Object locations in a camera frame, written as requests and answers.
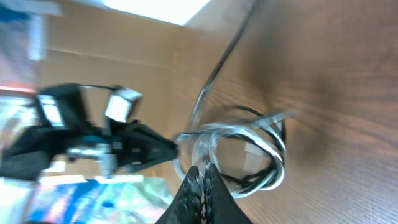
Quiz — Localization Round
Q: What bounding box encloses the white USB cable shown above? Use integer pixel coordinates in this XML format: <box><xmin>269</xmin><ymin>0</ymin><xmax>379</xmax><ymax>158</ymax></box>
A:
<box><xmin>172</xmin><ymin>108</ymin><xmax>296</xmax><ymax>200</ymax></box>

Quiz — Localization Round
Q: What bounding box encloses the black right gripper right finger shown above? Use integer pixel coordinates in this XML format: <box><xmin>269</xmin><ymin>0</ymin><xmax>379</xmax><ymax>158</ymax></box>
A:
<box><xmin>203</xmin><ymin>163</ymin><xmax>252</xmax><ymax>224</ymax></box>

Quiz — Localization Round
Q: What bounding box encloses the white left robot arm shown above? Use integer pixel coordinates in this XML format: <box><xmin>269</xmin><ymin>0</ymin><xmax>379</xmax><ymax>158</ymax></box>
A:
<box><xmin>1</xmin><ymin>83</ymin><xmax>178</xmax><ymax>181</ymax></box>

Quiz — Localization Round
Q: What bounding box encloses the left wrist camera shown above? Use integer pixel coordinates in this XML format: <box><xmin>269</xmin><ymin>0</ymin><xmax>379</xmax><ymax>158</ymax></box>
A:
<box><xmin>105</xmin><ymin>86</ymin><xmax>143</xmax><ymax>123</ymax></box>

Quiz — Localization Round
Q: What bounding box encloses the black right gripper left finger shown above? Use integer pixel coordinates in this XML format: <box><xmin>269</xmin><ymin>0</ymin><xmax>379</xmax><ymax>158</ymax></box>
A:
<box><xmin>155</xmin><ymin>166</ymin><xmax>203</xmax><ymax>224</ymax></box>

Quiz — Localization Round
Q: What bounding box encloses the black USB cable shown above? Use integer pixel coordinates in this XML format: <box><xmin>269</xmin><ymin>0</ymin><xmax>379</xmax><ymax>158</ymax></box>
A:
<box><xmin>180</xmin><ymin>105</ymin><xmax>287</xmax><ymax>187</ymax></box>

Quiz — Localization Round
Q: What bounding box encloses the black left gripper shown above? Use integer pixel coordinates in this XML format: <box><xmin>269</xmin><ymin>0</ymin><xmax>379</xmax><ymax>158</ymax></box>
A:
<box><xmin>65</xmin><ymin>120</ymin><xmax>178</xmax><ymax>174</ymax></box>

